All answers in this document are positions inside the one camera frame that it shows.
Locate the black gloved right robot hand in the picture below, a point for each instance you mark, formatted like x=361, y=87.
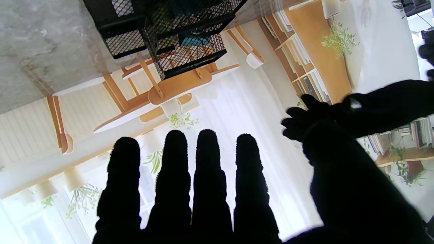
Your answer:
x=210, y=210

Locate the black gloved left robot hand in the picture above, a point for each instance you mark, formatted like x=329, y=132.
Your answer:
x=379, y=108

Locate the green binder clip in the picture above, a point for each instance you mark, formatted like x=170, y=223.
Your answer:
x=195, y=40

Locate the black mesh desk organizer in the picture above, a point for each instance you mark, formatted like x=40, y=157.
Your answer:
x=162, y=34

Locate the printed room backdrop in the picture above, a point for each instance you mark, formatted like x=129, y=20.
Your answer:
x=237, y=101

